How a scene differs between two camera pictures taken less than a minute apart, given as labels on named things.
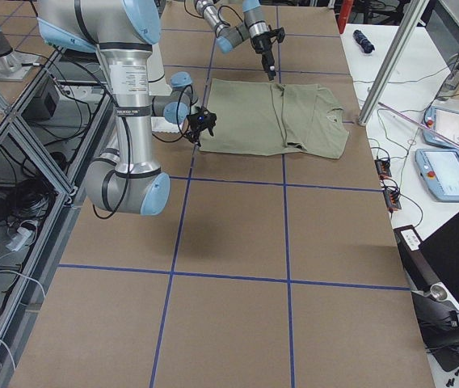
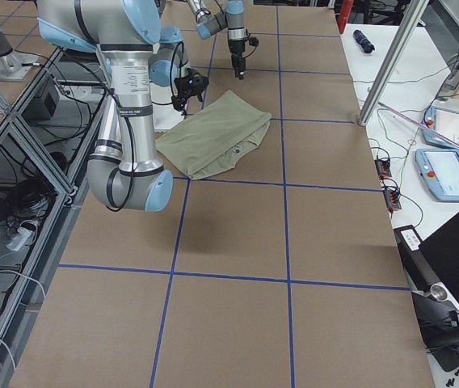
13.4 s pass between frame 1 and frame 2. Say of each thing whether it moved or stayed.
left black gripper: moved
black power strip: stayed
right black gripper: moved
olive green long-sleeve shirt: moved
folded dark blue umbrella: stayed
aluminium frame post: stayed
